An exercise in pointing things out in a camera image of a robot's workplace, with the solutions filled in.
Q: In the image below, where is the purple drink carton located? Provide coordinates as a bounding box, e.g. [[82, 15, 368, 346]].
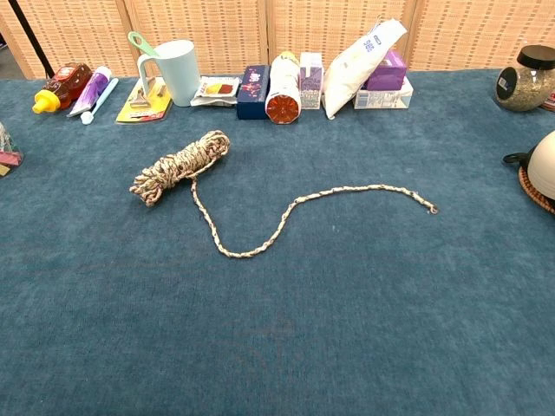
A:
[[298, 51, 325, 110]]

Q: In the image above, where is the light blue toothbrush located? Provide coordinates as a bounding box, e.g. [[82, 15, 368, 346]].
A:
[[80, 77, 120, 126]]

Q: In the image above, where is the black stand pole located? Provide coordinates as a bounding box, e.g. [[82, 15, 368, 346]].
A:
[[7, 0, 56, 79]]

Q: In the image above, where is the purple box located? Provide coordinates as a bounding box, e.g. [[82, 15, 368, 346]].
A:
[[366, 49, 408, 91]]

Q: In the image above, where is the braided beige brown rope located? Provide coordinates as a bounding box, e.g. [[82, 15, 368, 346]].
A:
[[128, 129, 440, 259]]

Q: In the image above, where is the yellow razor blister pack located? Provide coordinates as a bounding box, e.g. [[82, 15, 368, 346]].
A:
[[115, 76, 173, 125]]

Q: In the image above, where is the woven bamboo folding screen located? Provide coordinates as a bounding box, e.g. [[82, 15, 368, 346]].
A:
[[0, 0, 555, 80]]

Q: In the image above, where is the dark blue carton box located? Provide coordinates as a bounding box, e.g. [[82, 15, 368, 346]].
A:
[[236, 64, 271, 120]]

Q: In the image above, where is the brown woven coaster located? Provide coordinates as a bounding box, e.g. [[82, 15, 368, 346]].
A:
[[518, 166, 555, 213]]

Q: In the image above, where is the cream upturned bowl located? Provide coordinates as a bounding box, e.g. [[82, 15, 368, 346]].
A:
[[522, 129, 555, 201]]

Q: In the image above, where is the glass jar black lid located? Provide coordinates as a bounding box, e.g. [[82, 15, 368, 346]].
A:
[[495, 44, 555, 113]]

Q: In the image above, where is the pale blue plastic mug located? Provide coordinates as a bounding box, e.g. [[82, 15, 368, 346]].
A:
[[137, 39, 202, 107]]

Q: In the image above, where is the white drink bottle yellow cap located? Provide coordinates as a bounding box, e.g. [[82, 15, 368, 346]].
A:
[[264, 50, 302, 126]]

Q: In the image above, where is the white plastic bag blue print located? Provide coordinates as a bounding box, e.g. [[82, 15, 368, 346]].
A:
[[322, 17, 408, 120]]

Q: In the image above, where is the brown honey bottle yellow cap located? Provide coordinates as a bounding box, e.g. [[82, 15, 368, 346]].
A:
[[32, 62, 94, 114]]

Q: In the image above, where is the purple toothpaste tube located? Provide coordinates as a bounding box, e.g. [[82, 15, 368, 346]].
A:
[[68, 66, 113, 118]]

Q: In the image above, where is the blue felt table cover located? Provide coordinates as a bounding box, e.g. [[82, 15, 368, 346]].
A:
[[0, 68, 555, 416]]

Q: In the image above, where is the white snack packet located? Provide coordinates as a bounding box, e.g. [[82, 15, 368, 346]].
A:
[[190, 75, 242, 107]]

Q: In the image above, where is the green plastic loop-handled tool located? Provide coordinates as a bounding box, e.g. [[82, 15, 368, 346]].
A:
[[127, 30, 160, 58]]

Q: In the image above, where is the white tissue box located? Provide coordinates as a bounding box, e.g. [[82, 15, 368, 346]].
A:
[[354, 77, 415, 110]]

